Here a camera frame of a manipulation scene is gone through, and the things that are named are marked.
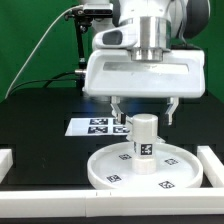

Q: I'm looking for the white fence bar right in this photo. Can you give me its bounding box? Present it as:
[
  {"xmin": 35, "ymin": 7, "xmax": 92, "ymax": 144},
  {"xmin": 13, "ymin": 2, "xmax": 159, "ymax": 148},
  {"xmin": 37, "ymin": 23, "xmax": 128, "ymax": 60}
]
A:
[{"xmin": 197, "ymin": 146, "xmax": 224, "ymax": 188}]

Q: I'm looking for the black camera on stand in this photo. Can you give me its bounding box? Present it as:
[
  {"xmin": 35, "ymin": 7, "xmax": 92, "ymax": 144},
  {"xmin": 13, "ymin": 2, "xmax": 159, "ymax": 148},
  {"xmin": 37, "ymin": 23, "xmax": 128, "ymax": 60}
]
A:
[{"xmin": 64, "ymin": 3, "xmax": 113, "ymax": 88}]

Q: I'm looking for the white fence bar front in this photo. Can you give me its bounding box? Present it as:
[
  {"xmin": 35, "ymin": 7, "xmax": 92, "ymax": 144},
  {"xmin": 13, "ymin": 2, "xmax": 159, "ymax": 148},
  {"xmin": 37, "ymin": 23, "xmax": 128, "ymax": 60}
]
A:
[{"xmin": 0, "ymin": 188, "xmax": 224, "ymax": 218}]

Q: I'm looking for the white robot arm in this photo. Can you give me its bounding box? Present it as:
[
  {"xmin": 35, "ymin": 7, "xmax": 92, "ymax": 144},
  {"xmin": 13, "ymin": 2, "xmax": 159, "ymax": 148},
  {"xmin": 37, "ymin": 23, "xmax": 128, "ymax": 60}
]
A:
[{"xmin": 83, "ymin": 0, "xmax": 210, "ymax": 124}]

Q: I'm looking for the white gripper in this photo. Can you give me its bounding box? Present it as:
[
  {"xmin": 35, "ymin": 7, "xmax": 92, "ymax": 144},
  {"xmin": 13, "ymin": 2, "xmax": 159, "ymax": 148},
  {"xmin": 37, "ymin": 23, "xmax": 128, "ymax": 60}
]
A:
[{"xmin": 84, "ymin": 50, "xmax": 205, "ymax": 125}]

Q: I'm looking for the white cross table base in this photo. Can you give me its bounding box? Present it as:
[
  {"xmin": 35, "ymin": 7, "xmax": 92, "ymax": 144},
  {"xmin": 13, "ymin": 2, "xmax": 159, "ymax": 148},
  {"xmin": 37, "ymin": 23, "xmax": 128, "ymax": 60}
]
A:
[{"xmin": 113, "ymin": 117, "xmax": 165, "ymax": 144}]

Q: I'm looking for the white round table top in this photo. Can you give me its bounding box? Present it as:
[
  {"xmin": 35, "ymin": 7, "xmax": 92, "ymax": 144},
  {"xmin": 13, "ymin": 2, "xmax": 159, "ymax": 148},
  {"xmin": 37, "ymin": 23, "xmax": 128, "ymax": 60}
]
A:
[{"xmin": 87, "ymin": 142, "xmax": 203, "ymax": 191}]

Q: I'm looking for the white fence bar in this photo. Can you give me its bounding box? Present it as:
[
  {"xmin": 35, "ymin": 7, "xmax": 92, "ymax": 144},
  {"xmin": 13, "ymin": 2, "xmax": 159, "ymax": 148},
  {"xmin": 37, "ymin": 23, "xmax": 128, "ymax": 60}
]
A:
[
  {"xmin": 197, "ymin": 146, "xmax": 224, "ymax": 188},
  {"xmin": 0, "ymin": 188, "xmax": 224, "ymax": 218},
  {"xmin": 0, "ymin": 149, "xmax": 13, "ymax": 183}
]

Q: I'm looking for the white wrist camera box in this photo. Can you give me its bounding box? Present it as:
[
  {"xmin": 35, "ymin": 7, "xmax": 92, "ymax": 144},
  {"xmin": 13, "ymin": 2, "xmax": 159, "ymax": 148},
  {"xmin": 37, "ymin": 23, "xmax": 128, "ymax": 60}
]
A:
[{"xmin": 92, "ymin": 25, "xmax": 138, "ymax": 50}]

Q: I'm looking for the paper sheet with markers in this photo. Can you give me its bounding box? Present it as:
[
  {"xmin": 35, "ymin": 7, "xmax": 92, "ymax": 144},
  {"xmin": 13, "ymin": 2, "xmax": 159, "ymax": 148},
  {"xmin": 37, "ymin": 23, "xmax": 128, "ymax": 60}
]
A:
[{"xmin": 65, "ymin": 117, "xmax": 126, "ymax": 136}]

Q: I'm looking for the grey camera cable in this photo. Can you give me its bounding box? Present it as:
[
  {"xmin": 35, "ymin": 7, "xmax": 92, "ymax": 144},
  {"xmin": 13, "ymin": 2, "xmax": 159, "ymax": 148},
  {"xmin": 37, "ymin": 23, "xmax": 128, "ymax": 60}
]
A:
[{"xmin": 4, "ymin": 4, "xmax": 84, "ymax": 100}]

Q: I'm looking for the black cable at base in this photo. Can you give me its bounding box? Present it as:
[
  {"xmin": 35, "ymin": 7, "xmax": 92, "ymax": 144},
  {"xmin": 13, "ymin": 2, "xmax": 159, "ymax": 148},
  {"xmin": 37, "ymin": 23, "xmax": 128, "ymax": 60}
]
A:
[{"xmin": 9, "ymin": 70, "xmax": 84, "ymax": 89}]

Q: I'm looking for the white fence bar left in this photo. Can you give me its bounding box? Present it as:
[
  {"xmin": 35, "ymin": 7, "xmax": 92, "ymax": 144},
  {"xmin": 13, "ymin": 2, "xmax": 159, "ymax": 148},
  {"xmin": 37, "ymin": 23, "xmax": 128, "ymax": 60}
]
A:
[{"xmin": 0, "ymin": 149, "xmax": 13, "ymax": 183}]

